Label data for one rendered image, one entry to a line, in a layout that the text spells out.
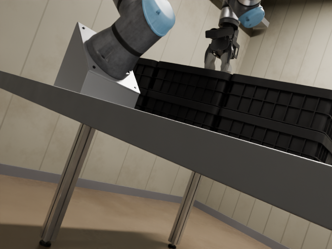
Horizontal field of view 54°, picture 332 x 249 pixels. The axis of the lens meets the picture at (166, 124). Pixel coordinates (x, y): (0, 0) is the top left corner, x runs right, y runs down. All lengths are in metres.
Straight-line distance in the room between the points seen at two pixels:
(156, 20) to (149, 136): 0.55
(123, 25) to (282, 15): 3.58
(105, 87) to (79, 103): 0.43
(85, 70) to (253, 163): 0.68
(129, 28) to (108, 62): 0.11
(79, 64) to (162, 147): 0.62
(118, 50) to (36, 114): 1.92
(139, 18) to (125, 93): 0.22
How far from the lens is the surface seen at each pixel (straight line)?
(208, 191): 4.07
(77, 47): 0.96
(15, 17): 2.68
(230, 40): 1.17
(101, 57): 0.91
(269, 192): 0.26
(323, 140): 0.89
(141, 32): 0.88
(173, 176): 3.79
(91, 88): 0.89
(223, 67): 1.13
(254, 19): 1.08
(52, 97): 0.58
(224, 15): 1.21
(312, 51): 3.94
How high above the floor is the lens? 0.68
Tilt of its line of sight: 2 degrees up
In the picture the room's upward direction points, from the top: 20 degrees clockwise
